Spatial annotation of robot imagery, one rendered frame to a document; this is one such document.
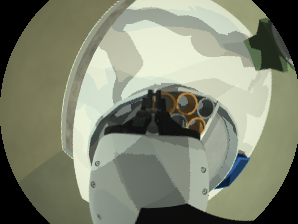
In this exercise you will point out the blue plastic crate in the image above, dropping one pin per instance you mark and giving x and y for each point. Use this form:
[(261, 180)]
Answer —
[(237, 168)]

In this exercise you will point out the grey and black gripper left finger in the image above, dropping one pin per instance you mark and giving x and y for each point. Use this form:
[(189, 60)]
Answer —
[(137, 123)]

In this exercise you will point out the bronze bushing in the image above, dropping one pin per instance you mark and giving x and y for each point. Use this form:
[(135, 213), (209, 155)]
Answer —
[(192, 103), (172, 105), (199, 124)]

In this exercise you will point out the grey metal bushing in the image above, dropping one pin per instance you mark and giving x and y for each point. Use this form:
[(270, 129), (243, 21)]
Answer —
[(208, 108), (182, 121), (152, 130)]

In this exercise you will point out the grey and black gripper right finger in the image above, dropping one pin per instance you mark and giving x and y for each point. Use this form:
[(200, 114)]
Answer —
[(169, 127)]

